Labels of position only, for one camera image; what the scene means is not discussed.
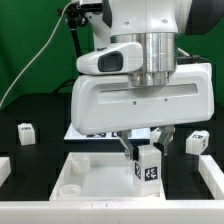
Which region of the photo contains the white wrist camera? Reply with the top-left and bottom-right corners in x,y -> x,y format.
76,42 -> 143,75

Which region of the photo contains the white fence wall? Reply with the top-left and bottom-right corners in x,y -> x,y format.
198,155 -> 224,200
0,199 -> 224,224
0,157 -> 11,187

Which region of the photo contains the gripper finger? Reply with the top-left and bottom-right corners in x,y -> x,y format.
117,130 -> 139,161
154,125 -> 175,156

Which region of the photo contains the white front fence wall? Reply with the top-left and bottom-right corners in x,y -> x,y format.
0,199 -> 224,224

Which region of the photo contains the white base tag plate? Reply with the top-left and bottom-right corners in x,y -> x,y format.
64,126 -> 150,141

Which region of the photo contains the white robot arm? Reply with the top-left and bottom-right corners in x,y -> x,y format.
71,0 -> 224,160

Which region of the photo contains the white left fence wall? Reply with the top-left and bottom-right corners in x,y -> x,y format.
0,157 -> 11,187

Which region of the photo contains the white right fence wall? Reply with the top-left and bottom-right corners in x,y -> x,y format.
198,155 -> 224,200

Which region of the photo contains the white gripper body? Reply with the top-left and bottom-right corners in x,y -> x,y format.
71,63 -> 214,135

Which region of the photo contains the white square table top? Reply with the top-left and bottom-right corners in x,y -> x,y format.
50,152 -> 165,201

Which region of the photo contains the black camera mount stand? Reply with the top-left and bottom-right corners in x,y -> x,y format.
57,2 -> 101,61

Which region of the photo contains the grey cable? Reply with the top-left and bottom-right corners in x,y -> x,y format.
0,1 -> 76,109

